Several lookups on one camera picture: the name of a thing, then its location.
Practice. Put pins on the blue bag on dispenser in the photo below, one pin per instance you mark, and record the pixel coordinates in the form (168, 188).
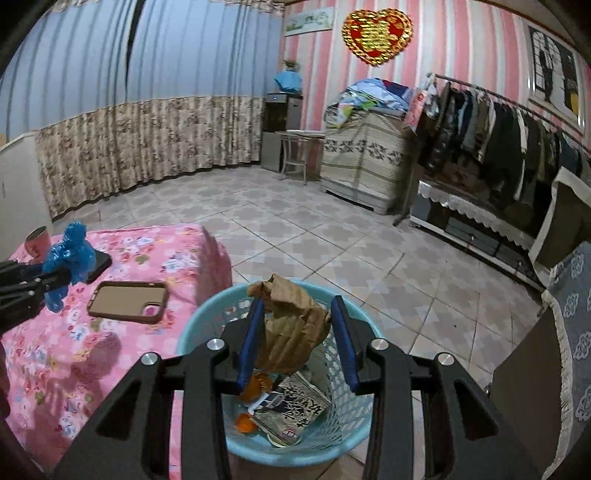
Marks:
(288, 82)

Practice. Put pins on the clothes rack with clothes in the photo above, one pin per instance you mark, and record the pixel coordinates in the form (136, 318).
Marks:
(498, 134)

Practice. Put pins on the orange mandarin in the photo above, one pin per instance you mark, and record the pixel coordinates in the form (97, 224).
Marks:
(254, 390)
(244, 423)

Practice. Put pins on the low cabinet with lace cover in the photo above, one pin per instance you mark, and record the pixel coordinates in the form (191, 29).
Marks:
(461, 203)

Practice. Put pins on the blue floral curtain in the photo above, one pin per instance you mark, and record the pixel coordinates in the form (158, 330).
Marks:
(138, 129)

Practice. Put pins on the white cabinet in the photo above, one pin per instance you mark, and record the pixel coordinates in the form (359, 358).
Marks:
(18, 194)

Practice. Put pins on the grey printed packet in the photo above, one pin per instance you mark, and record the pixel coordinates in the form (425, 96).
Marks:
(291, 406)

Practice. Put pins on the cabinet with floral cover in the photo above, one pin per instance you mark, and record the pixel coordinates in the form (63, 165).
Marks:
(364, 152)

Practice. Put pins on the pink hanging packet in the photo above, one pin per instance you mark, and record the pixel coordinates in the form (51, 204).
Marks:
(415, 108)

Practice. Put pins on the black flat pad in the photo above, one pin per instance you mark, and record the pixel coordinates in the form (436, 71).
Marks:
(100, 265)

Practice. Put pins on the orange mandarin front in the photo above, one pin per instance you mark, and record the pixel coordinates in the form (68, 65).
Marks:
(254, 390)

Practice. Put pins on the pile of folded clothes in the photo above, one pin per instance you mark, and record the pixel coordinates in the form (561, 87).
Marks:
(369, 92)

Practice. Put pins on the red gold heart decoration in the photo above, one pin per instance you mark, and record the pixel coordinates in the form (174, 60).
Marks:
(376, 37)

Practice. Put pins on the brown paper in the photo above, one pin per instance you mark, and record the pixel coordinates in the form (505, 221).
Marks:
(291, 332)

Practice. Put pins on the blue plastic bag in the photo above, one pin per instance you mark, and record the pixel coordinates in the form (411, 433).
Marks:
(69, 258)

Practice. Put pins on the pink floral blanket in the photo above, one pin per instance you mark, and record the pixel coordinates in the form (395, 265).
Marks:
(138, 258)

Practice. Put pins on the brown cloth with cream trim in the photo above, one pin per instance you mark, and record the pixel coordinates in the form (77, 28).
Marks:
(568, 217)

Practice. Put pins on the blue-grey cloud pattern cloth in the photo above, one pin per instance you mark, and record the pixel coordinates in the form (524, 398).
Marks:
(577, 323)

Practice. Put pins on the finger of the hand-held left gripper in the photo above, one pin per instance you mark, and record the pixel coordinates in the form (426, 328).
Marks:
(18, 304)
(27, 276)

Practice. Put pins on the green white wall banner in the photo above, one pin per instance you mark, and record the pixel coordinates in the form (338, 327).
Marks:
(307, 21)

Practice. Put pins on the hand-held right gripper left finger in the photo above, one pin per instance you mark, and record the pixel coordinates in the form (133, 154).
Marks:
(249, 341)

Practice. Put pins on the orange mandarin back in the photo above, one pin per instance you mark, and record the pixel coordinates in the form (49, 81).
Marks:
(244, 423)

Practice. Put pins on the pink cartoon mug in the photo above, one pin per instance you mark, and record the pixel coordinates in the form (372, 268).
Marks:
(37, 244)

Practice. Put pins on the brown phone case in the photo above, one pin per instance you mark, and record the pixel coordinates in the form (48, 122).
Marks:
(120, 300)

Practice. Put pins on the small metal chair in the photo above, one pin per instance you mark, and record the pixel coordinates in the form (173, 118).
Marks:
(295, 147)

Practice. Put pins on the light blue plastic basket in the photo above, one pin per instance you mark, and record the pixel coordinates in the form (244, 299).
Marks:
(346, 415)

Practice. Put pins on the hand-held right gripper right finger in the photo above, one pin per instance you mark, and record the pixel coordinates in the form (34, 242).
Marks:
(346, 341)

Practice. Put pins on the black white wall poster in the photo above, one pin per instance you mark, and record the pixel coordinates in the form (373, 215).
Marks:
(554, 69)

